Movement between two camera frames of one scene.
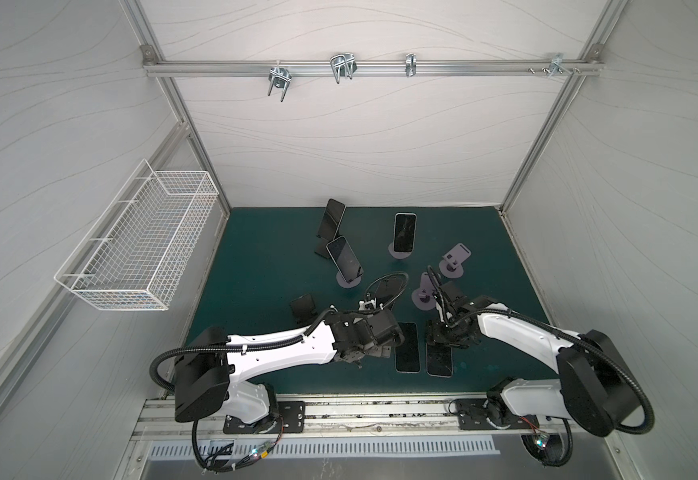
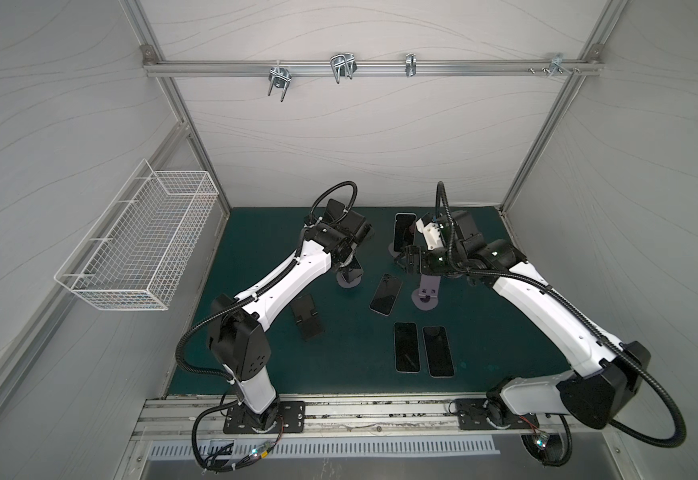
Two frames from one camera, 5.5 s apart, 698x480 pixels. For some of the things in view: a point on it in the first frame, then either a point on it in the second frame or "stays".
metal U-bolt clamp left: [280, 78] stays
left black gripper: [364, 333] → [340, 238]
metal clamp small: [411, 65] stays
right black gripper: [439, 332] → [414, 257]
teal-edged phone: [407, 356] stays
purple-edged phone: [439, 360] stays
